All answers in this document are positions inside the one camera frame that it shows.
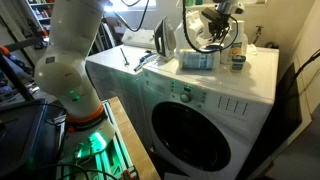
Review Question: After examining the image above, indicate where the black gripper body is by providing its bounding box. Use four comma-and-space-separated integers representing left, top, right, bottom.
201, 8, 231, 40

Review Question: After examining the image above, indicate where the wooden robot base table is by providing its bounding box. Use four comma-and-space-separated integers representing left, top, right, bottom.
108, 97, 161, 180

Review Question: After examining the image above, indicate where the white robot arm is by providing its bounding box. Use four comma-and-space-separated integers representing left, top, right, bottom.
34, 0, 108, 132

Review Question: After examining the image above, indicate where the large white detergent jug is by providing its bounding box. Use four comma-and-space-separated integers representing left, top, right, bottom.
174, 11, 204, 52

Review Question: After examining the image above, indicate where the white detergent bottle yellow label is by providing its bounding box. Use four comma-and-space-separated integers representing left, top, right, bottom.
220, 20, 248, 64

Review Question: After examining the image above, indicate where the small blue-lidded jar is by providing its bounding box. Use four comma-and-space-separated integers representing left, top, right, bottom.
231, 55, 246, 71

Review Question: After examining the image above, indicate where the black and white clothes iron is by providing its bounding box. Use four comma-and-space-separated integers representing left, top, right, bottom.
154, 17, 176, 61

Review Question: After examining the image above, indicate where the blue and white hand brush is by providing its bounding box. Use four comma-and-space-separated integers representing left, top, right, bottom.
134, 53, 157, 72

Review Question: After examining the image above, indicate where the metal rod on washer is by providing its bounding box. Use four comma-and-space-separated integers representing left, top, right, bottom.
120, 48, 130, 66

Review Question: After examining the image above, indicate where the white front-load washing machine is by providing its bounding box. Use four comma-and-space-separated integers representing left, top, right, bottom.
142, 48, 279, 180

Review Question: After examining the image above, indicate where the white top-load washer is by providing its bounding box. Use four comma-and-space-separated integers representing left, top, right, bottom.
86, 29, 155, 146

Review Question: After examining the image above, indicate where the bookshelf in background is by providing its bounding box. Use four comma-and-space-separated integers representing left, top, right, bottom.
26, 0, 55, 31

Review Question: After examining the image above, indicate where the dark grey plastic bin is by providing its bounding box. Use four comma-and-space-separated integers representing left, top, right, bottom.
0, 99, 47, 180

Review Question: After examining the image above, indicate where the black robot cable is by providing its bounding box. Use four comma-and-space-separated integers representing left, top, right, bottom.
113, 0, 239, 55

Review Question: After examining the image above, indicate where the wall water faucet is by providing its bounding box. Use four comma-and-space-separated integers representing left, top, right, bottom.
253, 25, 264, 45

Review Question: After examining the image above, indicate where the green-lit aluminium base frame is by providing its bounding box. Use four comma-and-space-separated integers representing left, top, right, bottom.
55, 99, 140, 180

